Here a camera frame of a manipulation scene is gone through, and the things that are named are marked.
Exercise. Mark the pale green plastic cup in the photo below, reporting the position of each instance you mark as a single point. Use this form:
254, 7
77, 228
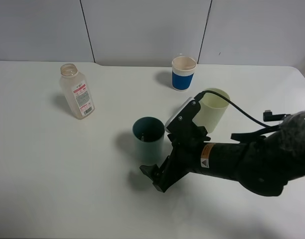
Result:
212, 109

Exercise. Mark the teal plastic cup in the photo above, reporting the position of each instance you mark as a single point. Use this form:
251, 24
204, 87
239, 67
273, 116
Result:
149, 135

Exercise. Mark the clear plastic drink bottle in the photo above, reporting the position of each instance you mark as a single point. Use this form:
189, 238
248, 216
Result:
76, 91

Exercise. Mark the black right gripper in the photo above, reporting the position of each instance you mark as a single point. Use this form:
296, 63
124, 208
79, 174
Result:
184, 141

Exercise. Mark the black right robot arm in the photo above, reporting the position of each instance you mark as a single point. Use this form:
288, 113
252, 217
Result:
263, 162

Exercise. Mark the blue sleeved glass cup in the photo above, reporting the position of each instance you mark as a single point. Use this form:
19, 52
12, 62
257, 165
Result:
183, 68

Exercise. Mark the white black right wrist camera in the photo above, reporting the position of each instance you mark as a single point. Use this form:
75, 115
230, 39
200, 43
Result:
186, 112

